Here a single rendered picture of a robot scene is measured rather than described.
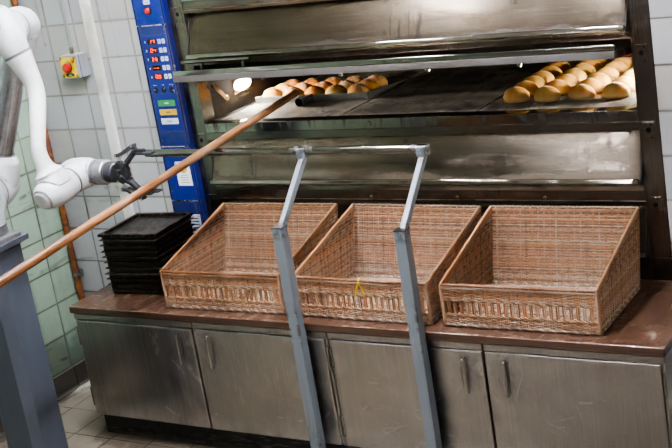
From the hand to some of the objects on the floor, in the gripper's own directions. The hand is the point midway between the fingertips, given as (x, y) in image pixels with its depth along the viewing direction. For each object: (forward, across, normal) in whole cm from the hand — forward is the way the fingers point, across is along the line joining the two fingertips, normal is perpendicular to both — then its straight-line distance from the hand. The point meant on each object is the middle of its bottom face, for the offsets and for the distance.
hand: (153, 171), depth 433 cm
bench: (+48, +119, -44) cm, 136 cm away
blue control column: (-45, +120, -167) cm, 210 cm away
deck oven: (+52, +119, -167) cm, 212 cm away
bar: (+30, +119, -23) cm, 125 cm away
